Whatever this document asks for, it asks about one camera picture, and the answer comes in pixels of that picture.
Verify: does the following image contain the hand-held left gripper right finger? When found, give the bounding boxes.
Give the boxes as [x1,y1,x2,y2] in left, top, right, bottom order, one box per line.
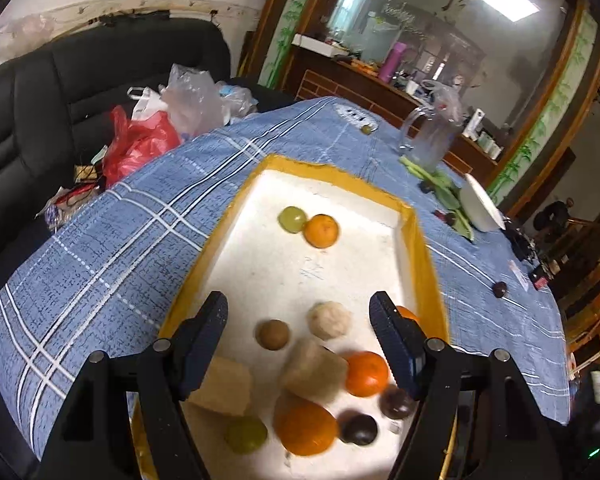
[369,290,563,480]

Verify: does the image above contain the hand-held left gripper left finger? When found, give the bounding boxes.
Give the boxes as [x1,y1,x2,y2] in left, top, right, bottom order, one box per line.
[35,290,229,480]

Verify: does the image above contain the white foam block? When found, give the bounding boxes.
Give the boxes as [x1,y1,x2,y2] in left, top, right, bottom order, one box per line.
[279,337,351,407]
[187,356,253,417]

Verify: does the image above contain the red plum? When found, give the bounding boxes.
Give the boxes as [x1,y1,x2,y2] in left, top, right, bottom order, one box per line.
[379,386,417,421]

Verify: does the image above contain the peeled white lychee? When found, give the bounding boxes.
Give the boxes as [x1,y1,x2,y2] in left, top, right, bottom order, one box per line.
[307,301,353,341]

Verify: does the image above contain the brown longan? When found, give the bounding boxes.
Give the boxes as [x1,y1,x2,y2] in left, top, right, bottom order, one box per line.
[255,319,291,352]

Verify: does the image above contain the white foam box yellow tape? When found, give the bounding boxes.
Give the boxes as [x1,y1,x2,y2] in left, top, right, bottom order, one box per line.
[130,155,458,480]

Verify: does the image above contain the large orange mandarin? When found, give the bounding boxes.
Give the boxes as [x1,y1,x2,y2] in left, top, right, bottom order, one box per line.
[272,392,339,457]

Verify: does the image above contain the blue plaid tablecloth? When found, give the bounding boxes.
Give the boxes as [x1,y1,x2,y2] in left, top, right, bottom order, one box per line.
[0,96,573,461]

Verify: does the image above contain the white card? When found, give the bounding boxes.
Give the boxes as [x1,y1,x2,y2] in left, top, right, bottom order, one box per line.
[509,260,531,288]

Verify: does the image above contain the dark jar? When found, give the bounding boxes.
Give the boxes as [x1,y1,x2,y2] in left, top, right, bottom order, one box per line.
[530,265,553,291]

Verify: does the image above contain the black device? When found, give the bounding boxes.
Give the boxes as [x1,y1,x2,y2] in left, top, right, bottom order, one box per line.
[502,225,538,263]

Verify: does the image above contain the green leaves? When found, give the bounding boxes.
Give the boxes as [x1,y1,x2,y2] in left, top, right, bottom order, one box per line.
[399,155,475,241]

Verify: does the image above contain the white bowl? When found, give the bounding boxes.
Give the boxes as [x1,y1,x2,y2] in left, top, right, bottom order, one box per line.
[459,173,506,233]

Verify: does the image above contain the clear glass pitcher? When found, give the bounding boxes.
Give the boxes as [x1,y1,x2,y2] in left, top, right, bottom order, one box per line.
[399,105,463,173]

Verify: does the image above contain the red plastic bag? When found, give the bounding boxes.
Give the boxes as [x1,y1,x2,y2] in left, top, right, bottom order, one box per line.
[102,106,183,188]

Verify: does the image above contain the white cups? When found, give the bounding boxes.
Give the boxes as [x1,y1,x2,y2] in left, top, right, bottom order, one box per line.
[477,132,505,161]

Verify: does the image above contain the white bottle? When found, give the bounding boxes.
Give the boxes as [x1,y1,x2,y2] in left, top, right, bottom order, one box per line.
[464,110,483,142]

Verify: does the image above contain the white power strip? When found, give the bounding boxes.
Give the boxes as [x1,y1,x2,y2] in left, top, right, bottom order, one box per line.
[331,104,379,128]

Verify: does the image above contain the clear plastic bag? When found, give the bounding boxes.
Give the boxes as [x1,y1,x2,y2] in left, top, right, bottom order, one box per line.
[422,80,466,126]
[160,64,228,138]

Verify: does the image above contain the white plastic bag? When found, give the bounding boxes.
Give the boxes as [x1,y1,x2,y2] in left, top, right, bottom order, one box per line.
[127,86,171,121]

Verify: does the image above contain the bluish plastic bag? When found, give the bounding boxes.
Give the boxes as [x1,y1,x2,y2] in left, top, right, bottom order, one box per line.
[215,81,258,121]

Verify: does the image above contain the wooden cabinet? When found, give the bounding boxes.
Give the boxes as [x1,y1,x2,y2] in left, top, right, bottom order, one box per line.
[280,45,501,176]

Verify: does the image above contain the purple bottle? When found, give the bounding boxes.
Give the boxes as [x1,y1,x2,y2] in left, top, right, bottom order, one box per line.
[377,42,407,83]

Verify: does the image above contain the black sofa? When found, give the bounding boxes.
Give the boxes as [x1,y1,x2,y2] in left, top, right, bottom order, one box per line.
[0,17,293,480]

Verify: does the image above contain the flat white box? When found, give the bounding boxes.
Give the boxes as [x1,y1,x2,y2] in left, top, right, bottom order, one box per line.
[291,33,351,57]

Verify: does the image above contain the mirror with bamboo frame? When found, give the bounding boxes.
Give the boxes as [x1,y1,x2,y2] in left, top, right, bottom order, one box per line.
[237,0,600,216]

